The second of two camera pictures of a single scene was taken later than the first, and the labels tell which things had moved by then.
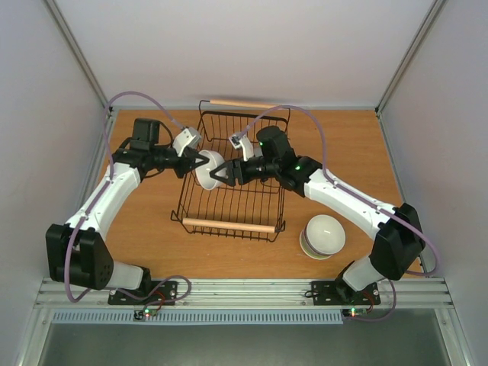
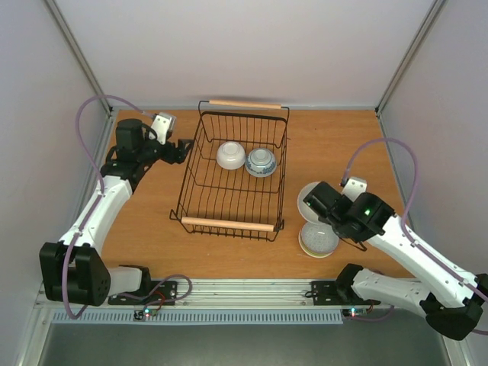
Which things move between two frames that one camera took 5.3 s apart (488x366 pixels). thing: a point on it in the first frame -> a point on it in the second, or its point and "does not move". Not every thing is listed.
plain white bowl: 203,175 -> 230,155
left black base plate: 153,293 does not move
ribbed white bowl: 325,234 -> 306,212
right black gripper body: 236,172 -> 318,200
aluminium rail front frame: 248,294 does not move
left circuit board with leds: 146,313 does not move
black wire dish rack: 248,211 does not move
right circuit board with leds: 353,312 does not move
